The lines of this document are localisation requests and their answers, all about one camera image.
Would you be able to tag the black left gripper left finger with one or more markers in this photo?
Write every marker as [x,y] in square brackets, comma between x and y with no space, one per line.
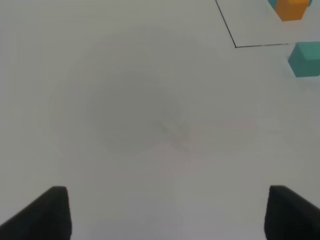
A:
[48,217]

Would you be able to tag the orange template block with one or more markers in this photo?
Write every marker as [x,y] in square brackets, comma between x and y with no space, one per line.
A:
[291,10]

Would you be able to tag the green template block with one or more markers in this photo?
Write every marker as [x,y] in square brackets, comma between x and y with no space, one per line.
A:
[272,3]

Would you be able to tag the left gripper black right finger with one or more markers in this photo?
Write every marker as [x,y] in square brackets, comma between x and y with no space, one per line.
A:
[289,216]

